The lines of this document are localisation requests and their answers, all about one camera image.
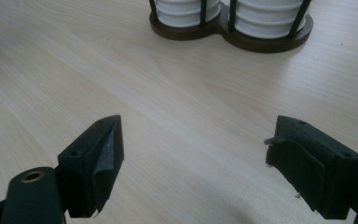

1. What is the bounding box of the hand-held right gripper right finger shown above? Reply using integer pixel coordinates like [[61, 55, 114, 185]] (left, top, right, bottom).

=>
[[263, 115, 358, 220]]

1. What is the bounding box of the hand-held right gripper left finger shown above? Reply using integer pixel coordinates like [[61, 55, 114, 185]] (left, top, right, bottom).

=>
[[57, 114, 125, 218]]

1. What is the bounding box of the short stack of white cups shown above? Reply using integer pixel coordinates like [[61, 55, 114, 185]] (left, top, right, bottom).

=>
[[154, 0, 222, 28]]

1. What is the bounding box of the dark wooden wire cup holder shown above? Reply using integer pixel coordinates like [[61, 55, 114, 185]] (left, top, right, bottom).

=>
[[148, 0, 314, 54]]

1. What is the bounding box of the tall stack of white cups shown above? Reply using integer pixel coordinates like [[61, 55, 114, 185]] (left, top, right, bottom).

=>
[[234, 0, 309, 40]]

